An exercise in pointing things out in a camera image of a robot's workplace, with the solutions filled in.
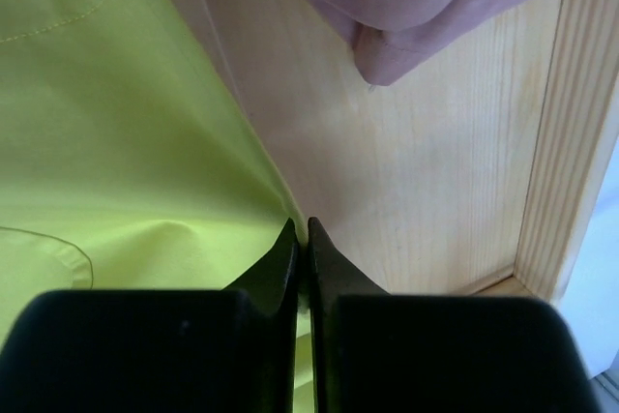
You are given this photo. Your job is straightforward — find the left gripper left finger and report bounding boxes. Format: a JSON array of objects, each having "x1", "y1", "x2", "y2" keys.
[{"x1": 1, "y1": 221, "x2": 298, "y2": 412}]

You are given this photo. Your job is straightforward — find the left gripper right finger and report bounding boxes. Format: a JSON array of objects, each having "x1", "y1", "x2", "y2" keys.
[{"x1": 308, "y1": 219, "x2": 600, "y2": 412}]

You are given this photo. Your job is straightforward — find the yellow-green trousers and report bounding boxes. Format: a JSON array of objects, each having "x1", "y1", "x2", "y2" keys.
[{"x1": 1, "y1": 0, "x2": 314, "y2": 412}]

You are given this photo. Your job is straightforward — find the wooden clothes rack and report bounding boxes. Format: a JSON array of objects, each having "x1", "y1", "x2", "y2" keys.
[{"x1": 172, "y1": 0, "x2": 618, "y2": 301}]

